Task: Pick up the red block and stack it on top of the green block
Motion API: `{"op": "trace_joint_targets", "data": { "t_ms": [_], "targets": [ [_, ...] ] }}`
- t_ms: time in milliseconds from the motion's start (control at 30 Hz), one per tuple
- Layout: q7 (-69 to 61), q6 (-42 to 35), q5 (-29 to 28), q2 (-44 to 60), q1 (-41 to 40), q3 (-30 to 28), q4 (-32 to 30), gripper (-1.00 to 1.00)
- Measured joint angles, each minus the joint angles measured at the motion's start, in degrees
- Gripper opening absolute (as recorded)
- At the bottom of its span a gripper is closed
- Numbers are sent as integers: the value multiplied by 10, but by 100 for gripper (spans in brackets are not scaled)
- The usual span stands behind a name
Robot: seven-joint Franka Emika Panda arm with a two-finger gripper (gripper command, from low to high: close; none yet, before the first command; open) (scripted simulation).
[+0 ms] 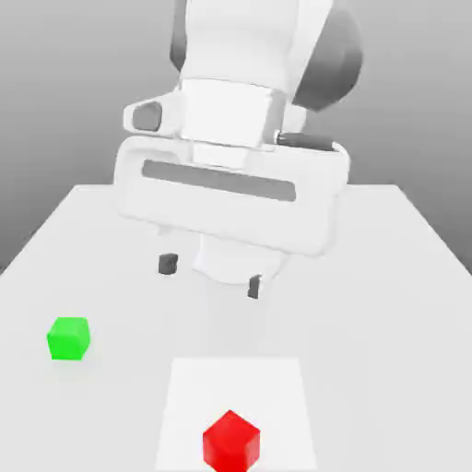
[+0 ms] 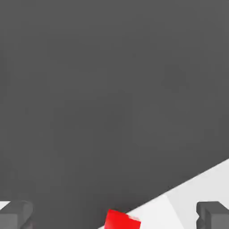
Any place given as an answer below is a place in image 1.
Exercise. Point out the small green cube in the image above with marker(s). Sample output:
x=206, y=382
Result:
x=68, y=338

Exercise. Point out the small red cube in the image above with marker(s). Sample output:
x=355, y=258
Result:
x=231, y=442

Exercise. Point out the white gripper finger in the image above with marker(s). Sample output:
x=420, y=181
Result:
x=168, y=263
x=254, y=287

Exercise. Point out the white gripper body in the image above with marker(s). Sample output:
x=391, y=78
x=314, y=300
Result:
x=221, y=214

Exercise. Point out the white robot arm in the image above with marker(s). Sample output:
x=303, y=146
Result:
x=236, y=44

